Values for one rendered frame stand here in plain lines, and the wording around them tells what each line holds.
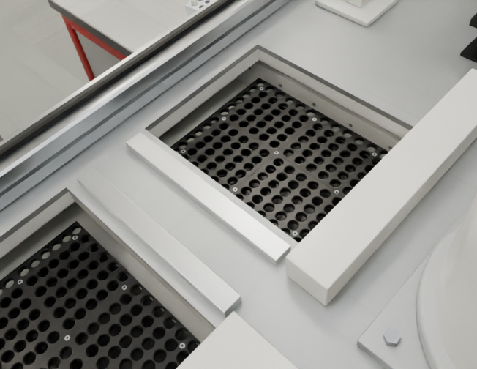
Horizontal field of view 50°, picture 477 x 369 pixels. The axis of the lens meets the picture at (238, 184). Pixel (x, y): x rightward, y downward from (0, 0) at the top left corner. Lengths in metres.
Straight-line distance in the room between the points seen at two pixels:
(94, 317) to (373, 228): 0.29
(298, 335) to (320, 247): 0.08
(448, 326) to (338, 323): 0.10
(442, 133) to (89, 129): 0.39
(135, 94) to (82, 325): 0.27
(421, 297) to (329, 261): 0.08
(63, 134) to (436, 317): 0.42
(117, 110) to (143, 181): 0.10
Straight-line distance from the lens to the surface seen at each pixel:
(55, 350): 0.56
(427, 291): 0.46
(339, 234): 0.47
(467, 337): 0.40
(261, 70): 0.77
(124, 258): 0.66
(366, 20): 0.74
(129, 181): 0.58
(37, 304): 0.59
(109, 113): 0.63
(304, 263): 0.46
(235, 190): 0.60
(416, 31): 0.74
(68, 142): 0.61
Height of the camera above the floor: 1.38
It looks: 53 degrees down
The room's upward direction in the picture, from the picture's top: 9 degrees counter-clockwise
